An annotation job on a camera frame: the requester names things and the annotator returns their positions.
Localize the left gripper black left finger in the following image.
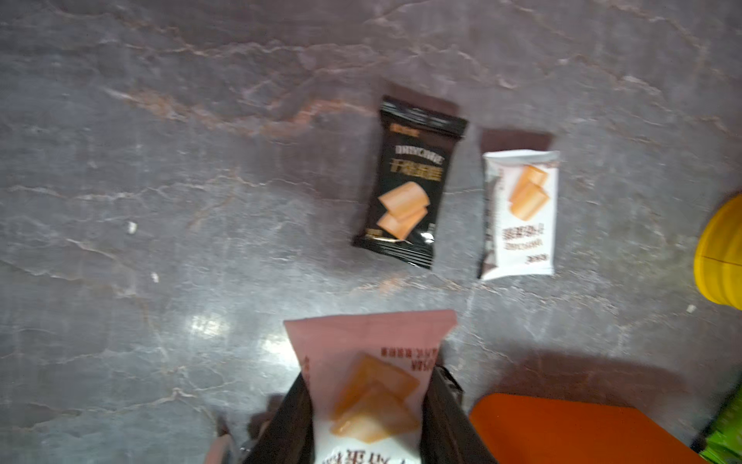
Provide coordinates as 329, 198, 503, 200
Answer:
242, 374, 315, 464

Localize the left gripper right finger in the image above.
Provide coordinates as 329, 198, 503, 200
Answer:
420, 365, 497, 464

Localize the orange plastic storage box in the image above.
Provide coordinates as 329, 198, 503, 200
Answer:
470, 394, 703, 463

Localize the white cookie packet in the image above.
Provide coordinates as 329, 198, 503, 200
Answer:
284, 309, 457, 463
480, 149, 560, 280

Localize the black cookie packet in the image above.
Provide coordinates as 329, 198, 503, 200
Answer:
353, 96, 468, 269

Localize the beige small stapler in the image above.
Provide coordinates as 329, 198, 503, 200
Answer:
203, 433, 241, 464

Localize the yellow pen holder bucket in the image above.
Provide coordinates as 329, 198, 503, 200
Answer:
694, 193, 742, 309

